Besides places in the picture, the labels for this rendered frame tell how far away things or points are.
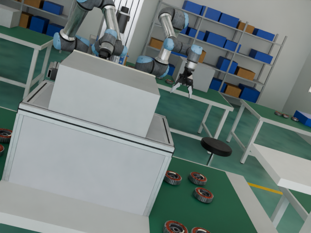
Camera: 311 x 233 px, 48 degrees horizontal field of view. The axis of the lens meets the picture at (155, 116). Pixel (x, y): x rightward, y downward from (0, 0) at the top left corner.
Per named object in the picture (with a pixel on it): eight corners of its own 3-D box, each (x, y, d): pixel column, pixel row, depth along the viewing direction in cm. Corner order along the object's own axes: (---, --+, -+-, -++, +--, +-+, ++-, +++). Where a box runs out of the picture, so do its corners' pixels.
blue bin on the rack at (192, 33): (184, 33, 825) (187, 26, 820) (198, 38, 832) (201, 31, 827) (188, 35, 786) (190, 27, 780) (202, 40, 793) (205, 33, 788)
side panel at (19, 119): (20, 152, 177) (34, 95, 168) (26, 154, 178) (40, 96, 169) (1, 180, 151) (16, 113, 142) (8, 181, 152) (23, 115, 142)
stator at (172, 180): (181, 187, 200) (183, 182, 199) (162, 182, 199) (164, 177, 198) (178, 178, 211) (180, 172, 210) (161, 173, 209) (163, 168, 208)
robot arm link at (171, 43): (158, -1, 255) (170, 39, 223) (171, 4, 259) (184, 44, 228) (152, 12, 262) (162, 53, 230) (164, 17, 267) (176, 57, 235)
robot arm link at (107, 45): (114, 45, 198) (100, 40, 197) (112, 51, 196) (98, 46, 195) (112, 52, 205) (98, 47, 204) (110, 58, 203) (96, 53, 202)
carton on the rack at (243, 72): (232, 71, 864) (235, 64, 859) (247, 77, 870) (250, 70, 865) (236, 75, 826) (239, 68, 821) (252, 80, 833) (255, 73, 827)
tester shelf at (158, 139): (42, 87, 183) (44, 79, 182) (163, 123, 194) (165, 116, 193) (16, 113, 142) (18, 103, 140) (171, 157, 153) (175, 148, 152)
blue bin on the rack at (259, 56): (248, 55, 853) (251, 48, 847) (263, 61, 860) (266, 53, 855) (254, 58, 813) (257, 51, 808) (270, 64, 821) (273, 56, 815)
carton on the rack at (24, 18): (15, 21, 792) (17, 9, 784) (31, 27, 798) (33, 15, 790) (9, 22, 755) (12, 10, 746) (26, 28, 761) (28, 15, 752)
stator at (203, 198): (207, 193, 204) (209, 188, 203) (214, 205, 194) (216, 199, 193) (190, 190, 201) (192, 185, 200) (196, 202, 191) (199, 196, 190)
